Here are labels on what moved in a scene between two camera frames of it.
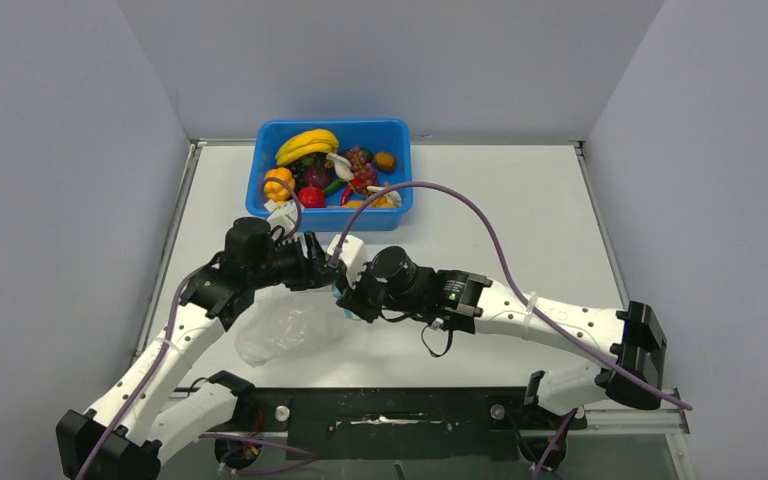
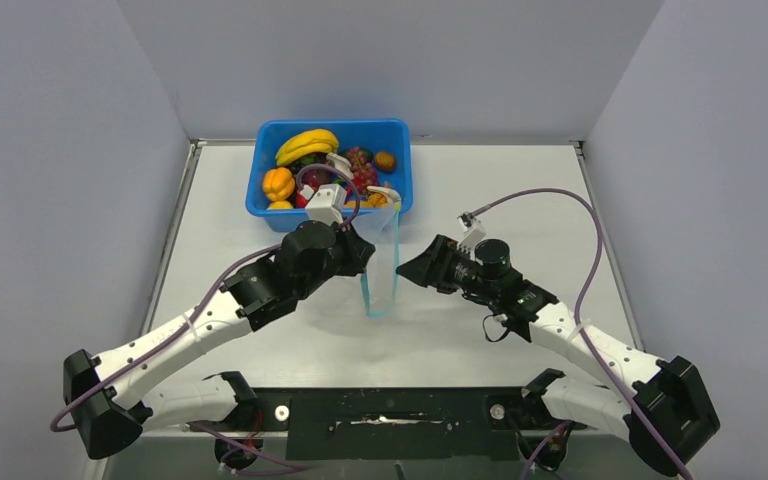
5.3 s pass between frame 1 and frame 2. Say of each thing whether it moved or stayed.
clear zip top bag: moved
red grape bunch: stayed
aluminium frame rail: stayed
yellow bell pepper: stayed
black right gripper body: moved
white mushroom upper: stayed
